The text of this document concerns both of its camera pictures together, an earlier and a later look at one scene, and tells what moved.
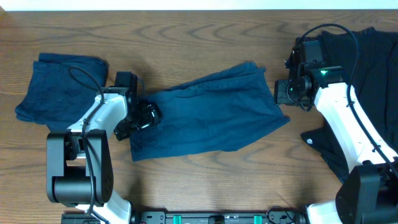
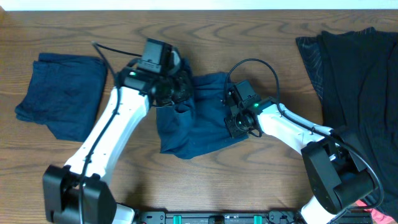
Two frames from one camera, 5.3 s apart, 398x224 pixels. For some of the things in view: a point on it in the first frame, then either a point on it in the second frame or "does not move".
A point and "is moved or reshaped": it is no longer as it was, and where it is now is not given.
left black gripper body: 142,119 → 177,91
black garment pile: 369,58 does not move
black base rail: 199,216 does not move
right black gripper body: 288,93 → 236,126
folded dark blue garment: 61,88 does not move
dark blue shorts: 223,111 is moved or reshaped
